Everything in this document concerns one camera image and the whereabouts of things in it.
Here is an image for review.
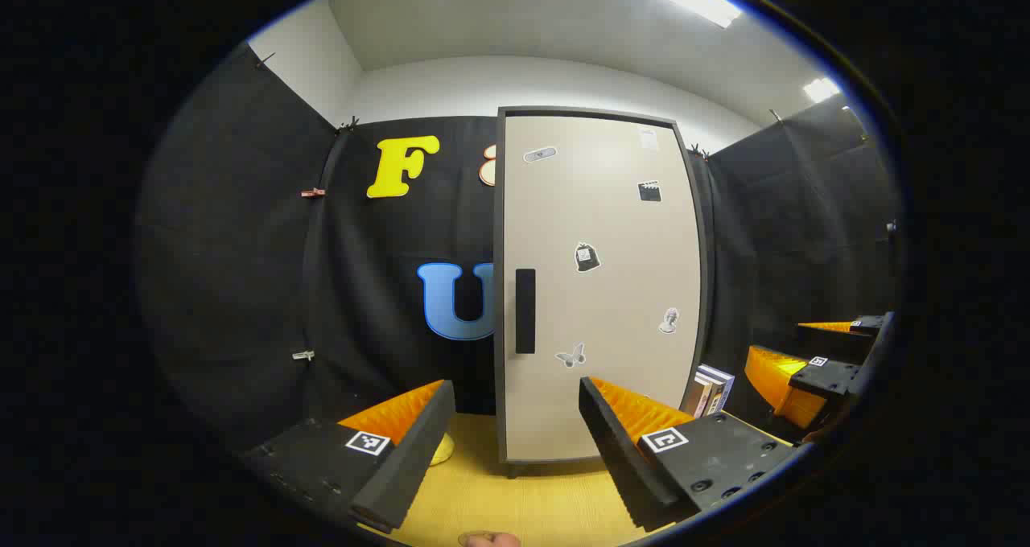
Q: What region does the black backdrop cloth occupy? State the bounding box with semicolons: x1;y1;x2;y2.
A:
137;44;902;459

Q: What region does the black door handle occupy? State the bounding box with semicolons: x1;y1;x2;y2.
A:
515;269;537;355

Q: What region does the beige cabinet door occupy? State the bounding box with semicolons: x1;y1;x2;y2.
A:
503;115;702;461

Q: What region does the blue grey book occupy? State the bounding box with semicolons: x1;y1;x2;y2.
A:
700;364;735;416

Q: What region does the grey cabinet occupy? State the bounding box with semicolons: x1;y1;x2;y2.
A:
495;106;713;479

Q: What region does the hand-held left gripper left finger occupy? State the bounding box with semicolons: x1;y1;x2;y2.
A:
241;380;456;534

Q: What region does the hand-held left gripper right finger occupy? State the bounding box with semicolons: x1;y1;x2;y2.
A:
578;376;801;532

